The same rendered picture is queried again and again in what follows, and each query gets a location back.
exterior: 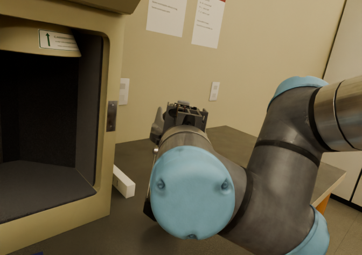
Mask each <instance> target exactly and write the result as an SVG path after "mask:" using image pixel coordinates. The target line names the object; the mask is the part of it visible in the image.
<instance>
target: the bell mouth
mask: <svg viewBox="0 0 362 255"><path fill-rule="evenodd" d="M0 50H4V51H12V52H20V53H29V54H39V55H45V56H57V57H81V56H82V55H81V53H80V50H79V48H78V45H77V43H76V41H75V38H74V35H73V33H72V30H71V28H70V27H66V26H61V25H55V24H50V23H43V22H38V21H33V20H27V19H21V18H14V17H7V16H0Z"/></svg>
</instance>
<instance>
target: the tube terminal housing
mask: <svg viewBox="0 0 362 255"><path fill-rule="evenodd" d="M0 16H7V17H14V18H21V19H27V20H33V21H38V22H43V23H50V24H55V25H61V26H66V27H70V28H71V29H73V30H76V31H78V32H79V33H84V34H89V35H97V36H102V38H103V60H102V77H101V95H100V113H99V131H98V148H97V158H96V176H95V184H94V186H93V188H94V189H95V190H96V192H97V193H96V194H95V195H94V196H91V197H87V198H84V199H80V200H78V201H75V202H71V203H68V204H64V205H61V206H58V207H55V208H52V209H48V210H45V211H42V212H39V213H35V214H32V215H29V216H26V217H23V218H19V219H16V220H12V221H10V222H6V223H3V224H0V255H6V254H8V253H11V252H14V251H17V250H19V249H22V248H24V247H27V246H29V245H32V244H35V243H37V242H40V241H42V240H45V239H48V238H50V237H53V236H56V235H58V234H61V233H63V232H66V231H68V230H71V229H74V228H77V227H78V226H82V225H84V224H87V223H89V222H92V221H94V220H97V219H99V218H102V217H105V216H108V215H109V214H110V201H111V194H112V180H113V167H114V154H115V141H116V128H117V115H118V107H119V94H120V81H121V67H122V55H123V41H124V28H125V21H126V16H125V15H123V14H120V13H116V12H112V11H108V10H104V9H99V8H95V7H92V6H88V5H83V4H79V3H75V2H71V1H67V0H0ZM115 100H117V114H116V127H115V131H111V132H106V127H107V112H108V101H115Z"/></svg>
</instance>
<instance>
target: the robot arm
mask: <svg viewBox="0 0 362 255"><path fill-rule="evenodd" d="M207 117H208V111H207V110H206V109H204V108H203V111H200V110H199V108H197V107H192V106H189V105H186V104H180V103H176V102H175V103H174V104H169V102H168V105H167V108H166V115H165V120H163V112H162V107H159V108H158V110H157V113H156V117H155V121H154V123H153V124H152V126H151V132H150V136H149V139H150V140H151V141H152V142H153V143H155V144H156V145H157V146H158V147H154V148H153V150H152V153H153V154H155V155H157V156H156V160H155V164H154V167H153V169H152V172H151V176H150V191H151V194H150V203H151V209H152V212H153V214H154V216H155V219H156V221H157V222H158V223H159V225H160V226H161V227H162V228H163V229H164V230H165V231H166V232H168V233H169V234H171V235H173V236H175V237H177V238H180V239H184V240H185V239H196V240H202V239H206V238H210V237H212V236H214V235H215V234H218V235H220V236H222V237H224V238H225V239H227V240H229V241H231V242H232V243H234V244H237V245H239V246H240V247H242V248H244V249H246V250H247V251H249V252H251V253H253V254H255V255H325V254H326V252H327V250H328V247H329V241H330V234H329V232H328V228H327V225H328V224H327V222H326V220H325V218H324V217H323V215H322V214H321V213H320V212H319V211H317V210H316V208H315V207H314V206H313V205H311V204H310V201H311V198H312V193H313V190H314V186H315V182H316V177H317V173H318V168H319V165H320V162H321V158H322V154H323V153H329V152H340V151H342V152H344V151H362V75H359V76H356V77H353V78H350V79H346V80H342V81H339V82H335V83H333V84H328V83H327V82H326V81H324V80H322V79H320V78H316V77H312V76H306V77H299V76H294V77H290V78H288V79H286V80H284V81H283V82H281V83H280V84H279V86H278V87H277V89H276V91H275V94H274V96H273V98H272V99H271V100H270V102H269V104H268V107H267V114H266V117H265V119H264V122H263V125H262V127H261V130H260V133H259V136H258V138H257V141H256V144H255V146H254V149H253V152H252V154H251V157H250V159H249V162H248V165H247V168H244V167H242V166H239V165H237V164H236V163H234V162H232V161H230V160H229V159H227V158H225V157H223V156H222V155H220V154H218V153H217V152H216V151H214V149H213V146H212V145H211V143H210V141H209V139H208V138H207V134H206V125H207Z"/></svg>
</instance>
